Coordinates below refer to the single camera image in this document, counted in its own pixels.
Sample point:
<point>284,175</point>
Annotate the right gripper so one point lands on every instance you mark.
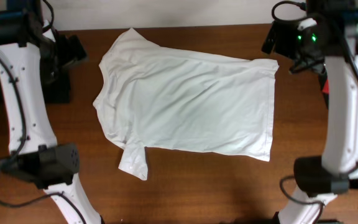
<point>286,33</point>

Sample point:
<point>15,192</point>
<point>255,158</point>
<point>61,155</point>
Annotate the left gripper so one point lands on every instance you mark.
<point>71,55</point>

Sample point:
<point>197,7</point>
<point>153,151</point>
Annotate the white t-shirt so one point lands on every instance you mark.
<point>153,96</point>

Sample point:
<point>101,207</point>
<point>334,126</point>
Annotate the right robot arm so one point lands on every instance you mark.
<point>324,41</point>

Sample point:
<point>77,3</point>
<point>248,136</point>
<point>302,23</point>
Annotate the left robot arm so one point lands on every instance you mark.
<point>34,60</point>

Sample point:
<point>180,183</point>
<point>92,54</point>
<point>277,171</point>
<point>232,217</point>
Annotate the folded black garment stack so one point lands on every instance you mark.
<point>57,92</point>

